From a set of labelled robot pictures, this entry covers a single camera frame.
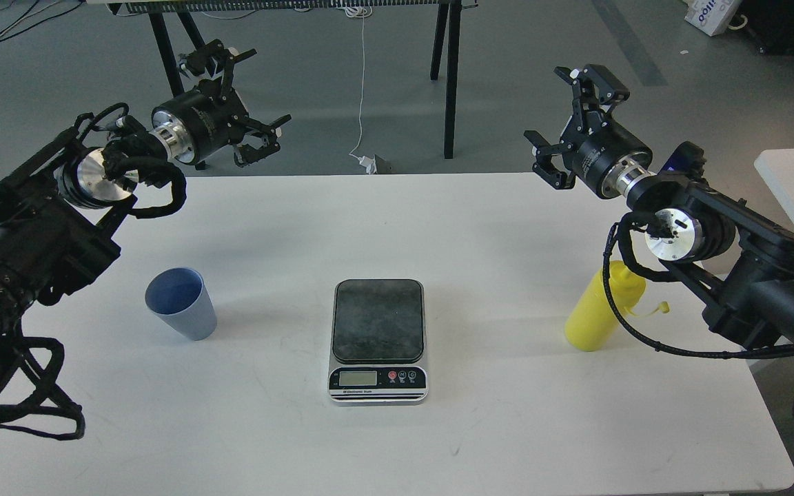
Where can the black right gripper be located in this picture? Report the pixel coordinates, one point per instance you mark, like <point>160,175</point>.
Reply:
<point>606,156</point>

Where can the digital kitchen scale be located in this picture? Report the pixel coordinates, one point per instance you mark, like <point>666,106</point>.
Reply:
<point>378,345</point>

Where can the white cardboard box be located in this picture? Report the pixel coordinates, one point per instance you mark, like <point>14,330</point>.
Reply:
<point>715,17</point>

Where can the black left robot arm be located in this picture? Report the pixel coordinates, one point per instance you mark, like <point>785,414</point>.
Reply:
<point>60,209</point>

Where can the blue ribbed plastic cup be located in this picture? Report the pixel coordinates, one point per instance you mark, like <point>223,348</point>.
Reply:
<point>180,298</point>

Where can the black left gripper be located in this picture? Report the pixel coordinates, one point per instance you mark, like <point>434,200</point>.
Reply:
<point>194,125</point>

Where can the yellow squeeze bottle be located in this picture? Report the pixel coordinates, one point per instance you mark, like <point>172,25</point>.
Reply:
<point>592,320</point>

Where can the white power adapter on floor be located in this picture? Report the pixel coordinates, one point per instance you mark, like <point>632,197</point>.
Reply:
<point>375,165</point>

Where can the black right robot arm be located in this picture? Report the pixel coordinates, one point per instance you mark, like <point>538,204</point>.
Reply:
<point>677,228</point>

